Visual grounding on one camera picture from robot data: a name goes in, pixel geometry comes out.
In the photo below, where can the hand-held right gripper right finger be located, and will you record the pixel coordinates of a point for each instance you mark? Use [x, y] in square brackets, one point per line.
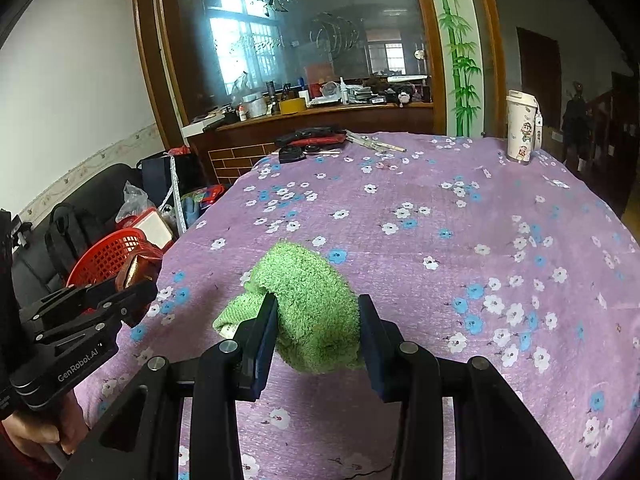
[372, 350]

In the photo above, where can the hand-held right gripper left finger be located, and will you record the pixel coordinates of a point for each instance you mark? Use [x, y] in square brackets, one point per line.
[265, 340]

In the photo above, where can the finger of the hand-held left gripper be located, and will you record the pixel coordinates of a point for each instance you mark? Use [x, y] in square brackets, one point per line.
[140, 295]

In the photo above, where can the red plastic basket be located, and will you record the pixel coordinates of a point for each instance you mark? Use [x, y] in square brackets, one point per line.
[105, 257]

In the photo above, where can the green fluffy towel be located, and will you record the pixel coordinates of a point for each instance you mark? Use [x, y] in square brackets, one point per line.
[310, 300]

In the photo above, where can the person's left forearm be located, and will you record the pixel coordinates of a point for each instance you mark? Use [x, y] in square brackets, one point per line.
[20, 460]

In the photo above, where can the person's left hand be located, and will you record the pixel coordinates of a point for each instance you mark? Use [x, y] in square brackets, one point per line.
[45, 430]

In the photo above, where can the white red-rimmed container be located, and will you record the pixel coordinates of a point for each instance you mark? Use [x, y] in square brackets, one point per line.
[152, 227]

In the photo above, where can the black backpack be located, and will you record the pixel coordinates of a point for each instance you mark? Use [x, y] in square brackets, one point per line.
[72, 235]

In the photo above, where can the clear plastic bag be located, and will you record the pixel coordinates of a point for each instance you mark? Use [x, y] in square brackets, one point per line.
[132, 202]

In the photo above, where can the black sofa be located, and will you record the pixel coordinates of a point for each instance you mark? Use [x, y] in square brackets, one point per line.
[30, 270]

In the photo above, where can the white patterned ribbon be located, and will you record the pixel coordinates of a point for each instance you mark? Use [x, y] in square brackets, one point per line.
[176, 190]

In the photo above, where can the colourful plastic package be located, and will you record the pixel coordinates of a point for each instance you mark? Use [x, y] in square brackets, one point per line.
[200, 200]

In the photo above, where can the dark shopping bag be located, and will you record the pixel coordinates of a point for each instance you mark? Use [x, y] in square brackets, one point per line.
[155, 175]

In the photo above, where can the red plastic bag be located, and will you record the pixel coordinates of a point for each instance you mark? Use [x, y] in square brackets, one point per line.
[179, 150]

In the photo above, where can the purple floral tablecloth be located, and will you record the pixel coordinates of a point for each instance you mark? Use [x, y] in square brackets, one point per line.
[450, 220]

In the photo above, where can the white flat board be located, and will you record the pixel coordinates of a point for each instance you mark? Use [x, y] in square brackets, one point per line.
[197, 129]

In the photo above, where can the black pouch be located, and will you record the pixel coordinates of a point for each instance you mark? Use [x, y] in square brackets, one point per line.
[291, 155]

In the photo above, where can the metal folding tool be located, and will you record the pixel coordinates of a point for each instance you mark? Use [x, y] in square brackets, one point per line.
[372, 142]

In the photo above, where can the red fabric case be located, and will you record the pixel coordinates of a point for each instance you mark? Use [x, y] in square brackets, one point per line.
[325, 139]

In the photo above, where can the white pot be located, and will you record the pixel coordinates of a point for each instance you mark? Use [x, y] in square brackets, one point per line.
[256, 107]

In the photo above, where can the wooden glass partition cabinet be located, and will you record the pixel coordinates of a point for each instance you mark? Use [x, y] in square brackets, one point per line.
[400, 117]

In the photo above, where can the yellow tin box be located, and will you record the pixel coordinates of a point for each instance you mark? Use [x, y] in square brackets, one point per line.
[292, 106]

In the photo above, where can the small dark doll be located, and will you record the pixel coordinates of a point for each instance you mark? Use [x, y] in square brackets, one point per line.
[405, 94]

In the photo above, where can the clear plastic container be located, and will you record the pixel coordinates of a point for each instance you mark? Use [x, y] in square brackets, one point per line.
[330, 89]

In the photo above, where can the white squeeze bottle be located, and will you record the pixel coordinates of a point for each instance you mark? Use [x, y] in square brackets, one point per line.
[343, 91]

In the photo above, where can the white cartoon tumbler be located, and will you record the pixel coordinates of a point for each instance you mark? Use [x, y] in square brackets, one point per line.
[520, 130]

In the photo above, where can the dark hanging clothes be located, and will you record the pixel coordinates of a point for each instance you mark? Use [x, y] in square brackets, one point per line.
[575, 120]

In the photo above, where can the brown wooden door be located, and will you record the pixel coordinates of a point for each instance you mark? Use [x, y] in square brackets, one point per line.
[537, 80]

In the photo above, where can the green bamboo wall decal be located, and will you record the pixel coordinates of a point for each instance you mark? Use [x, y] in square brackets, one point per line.
[462, 50]

